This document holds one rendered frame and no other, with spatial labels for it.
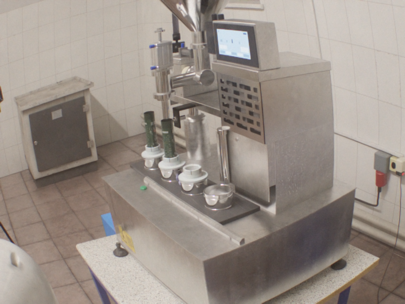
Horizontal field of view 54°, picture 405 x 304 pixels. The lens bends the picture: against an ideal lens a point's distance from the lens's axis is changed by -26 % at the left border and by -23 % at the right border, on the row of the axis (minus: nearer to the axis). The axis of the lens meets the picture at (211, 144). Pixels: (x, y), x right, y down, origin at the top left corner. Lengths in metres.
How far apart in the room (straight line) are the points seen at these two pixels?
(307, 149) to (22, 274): 0.92
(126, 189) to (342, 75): 1.75
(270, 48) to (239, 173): 0.33
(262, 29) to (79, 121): 3.32
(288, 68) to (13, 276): 0.87
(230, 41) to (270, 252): 0.48
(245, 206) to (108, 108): 3.95
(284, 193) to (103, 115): 4.00
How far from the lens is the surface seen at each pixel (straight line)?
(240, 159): 1.19
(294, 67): 1.10
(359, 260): 1.44
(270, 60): 1.05
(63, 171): 4.35
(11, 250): 0.40
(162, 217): 1.20
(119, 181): 1.44
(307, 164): 1.19
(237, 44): 1.08
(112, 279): 1.45
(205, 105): 1.33
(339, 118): 2.93
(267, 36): 1.04
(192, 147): 1.52
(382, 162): 2.64
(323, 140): 1.21
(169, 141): 1.34
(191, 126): 1.50
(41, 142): 4.17
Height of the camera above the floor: 1.57
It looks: 19 degrees down
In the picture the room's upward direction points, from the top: 5 degrees counter-clockwise
